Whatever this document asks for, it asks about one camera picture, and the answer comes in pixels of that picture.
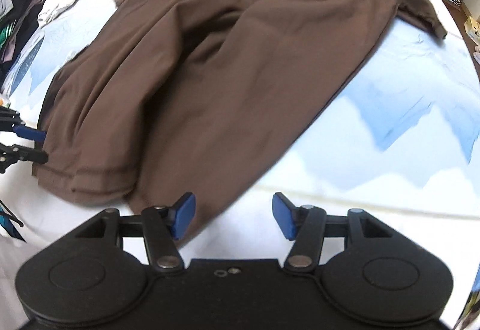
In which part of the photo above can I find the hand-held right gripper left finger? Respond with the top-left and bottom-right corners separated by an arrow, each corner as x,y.
75,192 -> 197,273

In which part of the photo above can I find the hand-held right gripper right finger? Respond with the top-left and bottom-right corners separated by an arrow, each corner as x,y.
272,192 -> 395,273

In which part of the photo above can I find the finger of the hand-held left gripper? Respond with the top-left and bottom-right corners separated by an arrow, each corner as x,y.
0,144 -> 49,174
0,107 -> 48,142

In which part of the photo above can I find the brown shirt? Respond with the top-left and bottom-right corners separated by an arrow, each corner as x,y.
32,0 -> 449,241

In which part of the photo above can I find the pile of dark clothes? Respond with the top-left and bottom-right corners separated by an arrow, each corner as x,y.
0,0 -> 49,78

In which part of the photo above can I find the white box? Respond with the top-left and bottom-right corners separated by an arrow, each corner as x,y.
464,16 -> 480,44

